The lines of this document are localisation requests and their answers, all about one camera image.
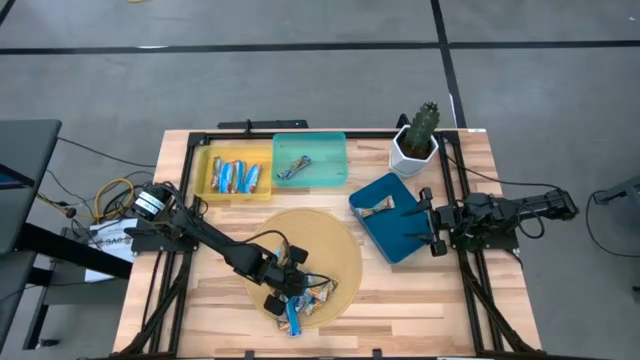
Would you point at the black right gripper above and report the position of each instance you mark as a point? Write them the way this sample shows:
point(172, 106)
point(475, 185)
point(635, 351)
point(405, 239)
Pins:
point(442, 217)

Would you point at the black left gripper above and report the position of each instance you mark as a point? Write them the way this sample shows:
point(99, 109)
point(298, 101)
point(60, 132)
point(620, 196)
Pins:
point(287, 280)

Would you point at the blue granola bar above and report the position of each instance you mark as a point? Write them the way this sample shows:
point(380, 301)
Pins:
point(295, 322)
point(226, 178)
point(216, 172)
point(252, 178)
point(240, 176)

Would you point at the round woven straw placemat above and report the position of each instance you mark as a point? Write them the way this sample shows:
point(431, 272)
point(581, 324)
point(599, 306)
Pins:
point(335, 240)

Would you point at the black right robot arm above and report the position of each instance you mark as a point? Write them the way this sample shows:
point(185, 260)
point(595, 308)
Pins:
point(530, 205)

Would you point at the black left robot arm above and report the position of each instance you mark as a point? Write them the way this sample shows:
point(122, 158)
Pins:
point(215, 240)

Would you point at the dark blue plastic tray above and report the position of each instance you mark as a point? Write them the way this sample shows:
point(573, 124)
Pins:
point(390, 240)

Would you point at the white hexagonal plant pot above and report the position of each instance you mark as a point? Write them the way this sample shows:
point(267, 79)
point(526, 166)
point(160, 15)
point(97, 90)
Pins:
point(400, 162)

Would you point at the green cactus plant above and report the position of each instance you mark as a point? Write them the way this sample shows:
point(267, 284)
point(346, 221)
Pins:
point(424, 125)

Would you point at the teal plastic bin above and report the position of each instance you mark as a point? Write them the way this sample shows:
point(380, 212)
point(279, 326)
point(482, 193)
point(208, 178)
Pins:
point(325, 150)

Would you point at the yellow plastic bin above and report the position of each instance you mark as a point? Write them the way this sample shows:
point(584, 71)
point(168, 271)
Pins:
point(205, 155)

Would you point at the black bar device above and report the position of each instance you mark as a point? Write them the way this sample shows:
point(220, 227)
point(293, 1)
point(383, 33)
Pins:
point(270, 124)

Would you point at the grey furniture leg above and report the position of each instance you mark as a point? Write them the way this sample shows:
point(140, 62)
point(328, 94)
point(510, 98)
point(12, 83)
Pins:
point(620, 190)

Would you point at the white printed paper sheet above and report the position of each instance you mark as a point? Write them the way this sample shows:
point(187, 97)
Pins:
point(107, 235)

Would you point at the black desk beam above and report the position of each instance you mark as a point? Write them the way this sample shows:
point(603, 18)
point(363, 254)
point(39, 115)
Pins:
point(75, 250)

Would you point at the dark grey desk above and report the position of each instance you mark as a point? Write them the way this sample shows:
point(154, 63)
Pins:
point(30, 150)

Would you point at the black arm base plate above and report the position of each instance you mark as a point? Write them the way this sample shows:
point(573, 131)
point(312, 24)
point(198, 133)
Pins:
point(500, 244)
point(145, 242)

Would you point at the black aluminium table frame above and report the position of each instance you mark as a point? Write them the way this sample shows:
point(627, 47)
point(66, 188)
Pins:
point(240, 135)

